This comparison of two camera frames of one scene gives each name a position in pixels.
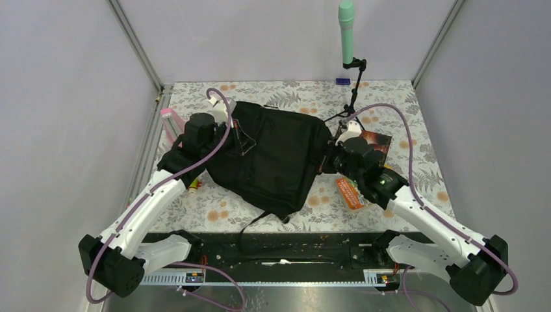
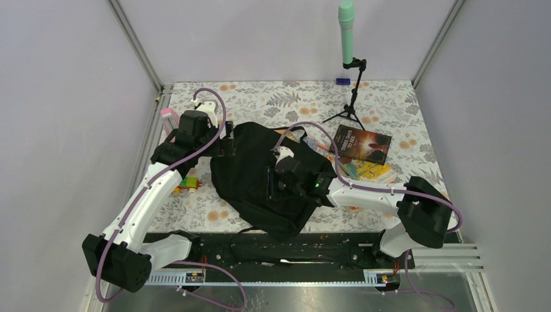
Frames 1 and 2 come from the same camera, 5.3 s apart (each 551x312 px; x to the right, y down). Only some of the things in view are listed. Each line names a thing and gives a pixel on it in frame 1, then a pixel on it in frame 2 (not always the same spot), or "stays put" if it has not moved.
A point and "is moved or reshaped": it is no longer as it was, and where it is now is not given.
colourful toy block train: (192, 189) stays put
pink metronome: (173, 122) stays put
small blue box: (342, 81) stays put
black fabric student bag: (273, 156) is moved or reshaped
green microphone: (346, 16) stays put
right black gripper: (327, 168) to (271, 190)
